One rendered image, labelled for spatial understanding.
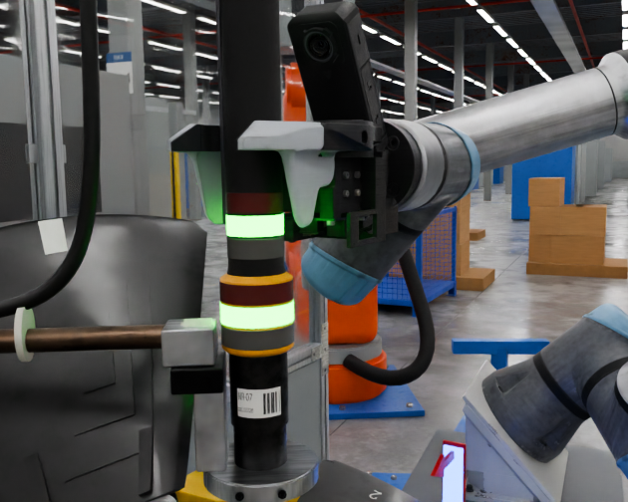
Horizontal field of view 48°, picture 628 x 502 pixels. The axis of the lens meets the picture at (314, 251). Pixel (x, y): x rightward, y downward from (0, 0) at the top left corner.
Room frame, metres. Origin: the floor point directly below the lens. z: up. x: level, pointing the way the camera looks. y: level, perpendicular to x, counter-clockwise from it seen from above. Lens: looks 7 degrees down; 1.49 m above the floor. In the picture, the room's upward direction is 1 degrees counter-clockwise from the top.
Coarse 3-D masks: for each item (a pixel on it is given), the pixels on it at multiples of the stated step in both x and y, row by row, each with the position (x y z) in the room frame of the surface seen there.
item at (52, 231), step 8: (40, 224) 0.53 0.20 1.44; (48, 224) 0.53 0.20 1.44; (56, 224) 0.53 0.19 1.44; (40, 232) 0.52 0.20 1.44; (48, 232) 0.52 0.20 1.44; (56, 232) 0.53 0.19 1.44; (64, 232) 0.53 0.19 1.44; (48, 240) 0.52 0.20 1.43; (56, 240) 0.52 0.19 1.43; (64, 240) 0.52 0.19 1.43; (48, 248) 0.52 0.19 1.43; (56, 248) 0.52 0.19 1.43; (64, 248) 0.52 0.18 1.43
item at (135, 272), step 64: (0, 256) 0.50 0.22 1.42; (64, 256) 0.51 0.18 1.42; (128, 256) 0.52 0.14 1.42; (192, 256) 0.54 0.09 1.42; (0, 320) 0.47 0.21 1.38; (64, 320) 0.48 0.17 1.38; (128, 320) 0.48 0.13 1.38; (0, 384) 0.45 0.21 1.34; (64, 384) 0.45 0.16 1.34; (128, 384) 0.45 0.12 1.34; (0, 448) 0.43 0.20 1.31; (64, 448) 0.42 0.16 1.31; (128, 448) 0.42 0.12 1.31
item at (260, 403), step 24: (240, 360) 0.40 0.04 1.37; (264, 360) 0.40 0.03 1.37; (240, 384) 0.40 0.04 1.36; (264, 384) 0.40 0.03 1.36; (240, 408) 0.40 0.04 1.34; (264, 408) 0.40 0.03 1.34; (288, 408) 0.41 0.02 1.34; (240, 432) 0.40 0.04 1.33; (264, 432) 0.40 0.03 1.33; (240, 456) 0.40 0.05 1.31; (264, 456) 0.40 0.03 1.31
